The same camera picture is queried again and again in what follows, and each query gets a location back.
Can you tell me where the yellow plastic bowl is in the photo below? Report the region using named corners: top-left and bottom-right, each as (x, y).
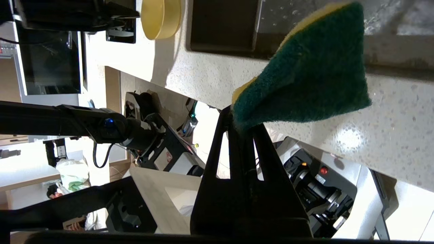
top-left (141, 0), bottom-right (185, 40)

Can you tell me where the grey monitor panel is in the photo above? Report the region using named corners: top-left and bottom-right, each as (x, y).
top-left (14, 20), bottom-right (89, 106)

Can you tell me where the white plastic bag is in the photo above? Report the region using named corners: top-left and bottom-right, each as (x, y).
top-left (56, 158), bottom-right (90, 194)

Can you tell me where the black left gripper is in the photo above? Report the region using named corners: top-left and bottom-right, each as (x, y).
top-left (78, 0), bottom-right (140, 32)

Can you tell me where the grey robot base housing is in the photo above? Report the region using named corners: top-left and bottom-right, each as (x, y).
top-left (274, 136), bottom-right (398, 239)

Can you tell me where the stainless steel sink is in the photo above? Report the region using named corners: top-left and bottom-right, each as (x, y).
top-left (186, 0), bottom-right (434, 73)

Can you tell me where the tan flat board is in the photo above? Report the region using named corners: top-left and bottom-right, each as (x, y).
top-left (130, 166), bottom-right (204, 235)

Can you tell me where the black robot torso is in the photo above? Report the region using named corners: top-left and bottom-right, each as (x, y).
top-left (125, 91), bottom-right (207, 177)

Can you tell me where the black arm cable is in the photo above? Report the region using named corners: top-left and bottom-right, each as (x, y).
top-left (92, 142), bottom-right (115, 169)

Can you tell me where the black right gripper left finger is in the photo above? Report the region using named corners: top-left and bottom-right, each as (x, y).
top-left (190, 107), bottom-right (253, 237)

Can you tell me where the yellow and green sponge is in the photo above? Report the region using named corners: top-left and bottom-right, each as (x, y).
top-left (232, 2), bottom-right (372, 134)

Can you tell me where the black induction cooktop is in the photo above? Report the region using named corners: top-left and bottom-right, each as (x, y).
top-left (106, 17), bottom-right (137, 44)

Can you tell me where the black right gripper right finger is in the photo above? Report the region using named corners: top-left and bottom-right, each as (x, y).
top-left (242, 124), bottom-right (312, 238)

